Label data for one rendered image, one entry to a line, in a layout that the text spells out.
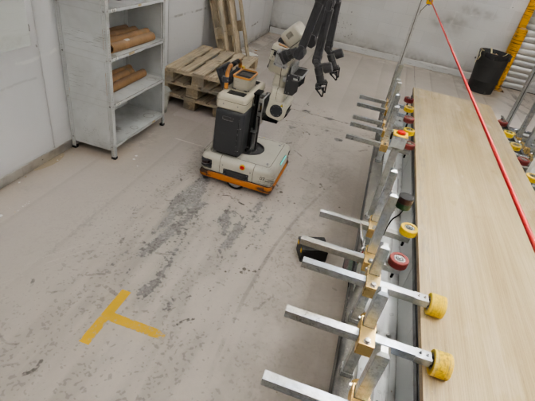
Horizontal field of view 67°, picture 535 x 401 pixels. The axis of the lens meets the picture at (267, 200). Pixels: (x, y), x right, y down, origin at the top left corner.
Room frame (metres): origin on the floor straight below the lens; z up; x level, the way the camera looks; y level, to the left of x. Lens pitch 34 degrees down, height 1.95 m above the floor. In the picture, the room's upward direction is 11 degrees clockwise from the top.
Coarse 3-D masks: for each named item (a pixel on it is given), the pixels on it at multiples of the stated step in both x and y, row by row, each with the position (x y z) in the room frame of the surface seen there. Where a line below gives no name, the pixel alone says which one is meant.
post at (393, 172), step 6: (390, 168) 1.63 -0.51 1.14; (390, 174) 1.60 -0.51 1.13; (396, 174) 1.59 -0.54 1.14; (390, 180) 1.60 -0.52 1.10; (384, 186) 1.61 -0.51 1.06; (390, 186) 1.60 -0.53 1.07; (384, 192) 1.60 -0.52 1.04; (384, 198) 1.60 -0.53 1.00; (378, 204) 1.60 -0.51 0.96; (384, 204) 1.60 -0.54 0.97; (378, 210) 1.60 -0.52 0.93; (372, 216) 1.63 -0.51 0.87; (378, 216) 1.60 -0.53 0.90; (366, 240) 1.60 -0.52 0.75
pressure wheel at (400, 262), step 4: (392, 252) 1.34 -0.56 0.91; (396, 252) 1.34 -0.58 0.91; (392, 256) 1.31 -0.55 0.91; (396, 256) 1.32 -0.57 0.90; (400, 256) 1.32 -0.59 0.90; (404, 256) 1.33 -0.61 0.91; (388, 260) 1.31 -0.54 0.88; (392, 260) 1.29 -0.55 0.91; (396, 260) 1.29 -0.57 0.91; (400, 260) 1.30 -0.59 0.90; (404, 260) 1.30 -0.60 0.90; (408, 260) 1.30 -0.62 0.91; (392, 264) 1.28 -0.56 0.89; (396, 264) 1.27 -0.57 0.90; (400, 264) 1.27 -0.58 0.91; (404, 264) 1.27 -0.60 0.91; (396, 268) 1.27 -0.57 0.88; (400, 268) 1.27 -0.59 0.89; (404, 268) 1.28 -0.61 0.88; (392, 276) 1.31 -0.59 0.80
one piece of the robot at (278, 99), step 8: (272, 48) 3.11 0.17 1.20; (280, 48) 3.09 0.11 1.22; (288, 48) 3.10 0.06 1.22; (272, 56) 3.10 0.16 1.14; (272, 64) 3.15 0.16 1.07; (288, 64) 3.08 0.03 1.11; (280, 72) 3.14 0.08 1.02; (288, 72) 3.13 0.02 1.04; (280, 80) 3.15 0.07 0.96; (272, 88) 3.12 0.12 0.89; (280, 88) 3.14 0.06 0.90; (272, 96) 3.12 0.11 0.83; (280, 96) 3.10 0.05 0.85; (288, 96) 3.27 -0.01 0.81; (272, 104) 3.11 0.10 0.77; (280, 104) 3.10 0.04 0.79; (288, 104) 3.13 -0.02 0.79; (272, 112) 3.11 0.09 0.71; (280, 112) 3.10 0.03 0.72; (280, 120) 3.10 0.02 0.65
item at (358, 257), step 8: (304, 240) 1.37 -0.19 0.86; (312, 240) 1.37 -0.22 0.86; (320, 240) 1.38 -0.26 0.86; (320, 248) 1.35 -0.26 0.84; (328, 248) 1.35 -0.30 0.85; (336, 248) 1.35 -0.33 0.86; (344, 248) 1.36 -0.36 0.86; (344, 256) 1.33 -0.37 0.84; (352, 256) 1.33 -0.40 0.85; (360, 256) 1.33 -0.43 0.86; (384, 264) 1.31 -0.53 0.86; (392, 272) 1.29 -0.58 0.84
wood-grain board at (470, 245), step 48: (432, 96) 3.71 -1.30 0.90; (432, 144) 2.60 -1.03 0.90; (480, 144) 2.76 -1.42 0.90; (432, 192) 1.93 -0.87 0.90; (480, 192) 2.04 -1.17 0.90; (528, 192) 2.15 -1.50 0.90; (432, 240) 1.48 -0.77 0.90; (480, 240) 1.56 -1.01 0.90; (528, 240) 1.63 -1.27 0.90; (432, 288) 1.17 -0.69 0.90; (480, 288) 1.22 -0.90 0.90; (528, 288) 1.28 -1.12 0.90; (432, 336) 0.94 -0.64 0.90; (480, 336) 0.98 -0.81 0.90; (528, 336) 1.02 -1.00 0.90; (432, 384) 0.75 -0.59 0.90; (480, 384) 0.78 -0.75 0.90; (528, 384) 0.81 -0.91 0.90
